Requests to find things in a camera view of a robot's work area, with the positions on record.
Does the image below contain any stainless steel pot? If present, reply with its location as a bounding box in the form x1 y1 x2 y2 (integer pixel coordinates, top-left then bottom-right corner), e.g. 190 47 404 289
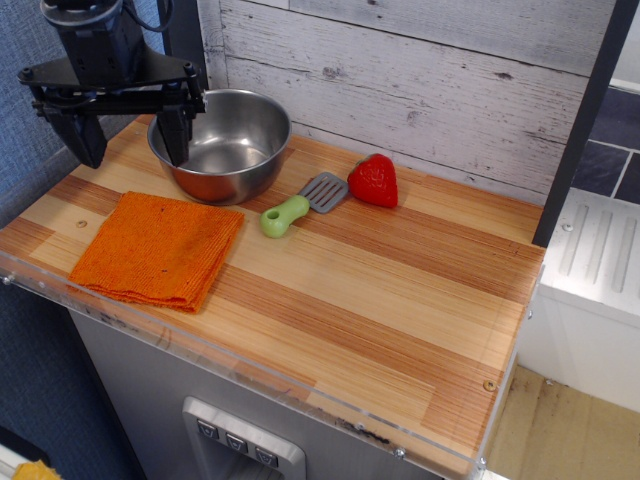
147 89 292 205

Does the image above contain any silver dispenser button panel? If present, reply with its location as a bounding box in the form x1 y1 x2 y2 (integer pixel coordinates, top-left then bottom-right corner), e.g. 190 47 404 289
182 396 307 479

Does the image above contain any green handled grey spatula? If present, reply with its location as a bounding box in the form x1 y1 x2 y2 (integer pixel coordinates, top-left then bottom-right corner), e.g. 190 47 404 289
260 172 349 239

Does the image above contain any dark grey left post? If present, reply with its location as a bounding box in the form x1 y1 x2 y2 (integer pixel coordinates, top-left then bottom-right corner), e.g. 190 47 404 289
161 0 209 90

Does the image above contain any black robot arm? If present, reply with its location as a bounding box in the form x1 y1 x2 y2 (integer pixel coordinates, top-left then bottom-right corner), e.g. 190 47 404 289
18 1 206 168

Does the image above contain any dark grey post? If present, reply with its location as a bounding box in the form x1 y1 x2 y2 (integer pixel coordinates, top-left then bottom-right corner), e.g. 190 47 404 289
532 0 639 248
161 0 209 90

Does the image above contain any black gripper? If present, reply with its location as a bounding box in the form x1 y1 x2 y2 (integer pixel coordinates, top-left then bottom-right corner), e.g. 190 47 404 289
18 13 206 169

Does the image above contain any white toy sink drainboard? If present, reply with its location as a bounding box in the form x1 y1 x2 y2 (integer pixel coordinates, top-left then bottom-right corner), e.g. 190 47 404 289
518 189 639 411

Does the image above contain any dark grey right post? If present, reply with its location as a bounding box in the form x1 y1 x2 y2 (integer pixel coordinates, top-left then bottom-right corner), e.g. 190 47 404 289
532 0 639 248

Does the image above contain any silver toy fridge cabinet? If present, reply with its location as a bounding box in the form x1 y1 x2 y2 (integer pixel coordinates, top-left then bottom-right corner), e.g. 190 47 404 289
71 313 434 479

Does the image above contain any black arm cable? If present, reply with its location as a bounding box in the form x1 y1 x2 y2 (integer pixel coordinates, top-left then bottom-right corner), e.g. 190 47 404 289
119 0 175 34

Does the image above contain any clear acrylic edge guard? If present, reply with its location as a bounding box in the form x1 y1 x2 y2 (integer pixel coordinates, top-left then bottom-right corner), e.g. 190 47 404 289
1 241 543 479

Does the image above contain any red toy strawberry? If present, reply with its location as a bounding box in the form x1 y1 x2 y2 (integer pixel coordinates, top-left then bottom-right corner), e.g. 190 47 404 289
347 153 398 208

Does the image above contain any yellow object bottom left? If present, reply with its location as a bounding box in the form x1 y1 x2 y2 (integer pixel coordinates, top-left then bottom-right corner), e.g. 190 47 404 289
11 461 62 480

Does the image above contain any orange folded cloth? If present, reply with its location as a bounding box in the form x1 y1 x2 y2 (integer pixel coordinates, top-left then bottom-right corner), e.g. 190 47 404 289
69 192 244 313

